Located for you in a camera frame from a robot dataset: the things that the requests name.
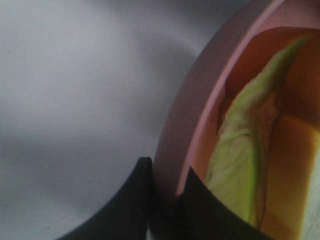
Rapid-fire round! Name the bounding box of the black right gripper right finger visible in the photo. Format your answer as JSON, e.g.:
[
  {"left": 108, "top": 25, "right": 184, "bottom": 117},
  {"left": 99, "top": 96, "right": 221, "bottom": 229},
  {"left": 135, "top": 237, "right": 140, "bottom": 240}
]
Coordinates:
[{"left": 175, "top": 168, "right": 270, "bottom": 240}]

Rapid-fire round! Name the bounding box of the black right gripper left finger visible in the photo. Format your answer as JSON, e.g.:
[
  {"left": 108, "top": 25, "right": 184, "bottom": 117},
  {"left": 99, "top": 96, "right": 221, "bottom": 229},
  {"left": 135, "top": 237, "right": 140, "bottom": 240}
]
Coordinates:
[{"left": 60, "top": 157, "right": 153, "bottom": 240}]

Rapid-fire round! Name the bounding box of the pink round plate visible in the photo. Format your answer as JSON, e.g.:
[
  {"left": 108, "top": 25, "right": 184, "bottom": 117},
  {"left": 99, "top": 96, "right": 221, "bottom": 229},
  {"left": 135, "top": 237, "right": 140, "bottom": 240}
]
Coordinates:
[{"left": 149, "top": 0, "right": 320, "bottom": 240}]

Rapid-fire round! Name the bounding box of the sandwich with lettuce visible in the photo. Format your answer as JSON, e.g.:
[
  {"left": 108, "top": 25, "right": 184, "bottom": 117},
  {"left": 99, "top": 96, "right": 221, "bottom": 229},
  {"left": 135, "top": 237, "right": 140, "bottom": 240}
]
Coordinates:
[{"left": 204, "top": 27, "right": 320, "bottom": 240}]

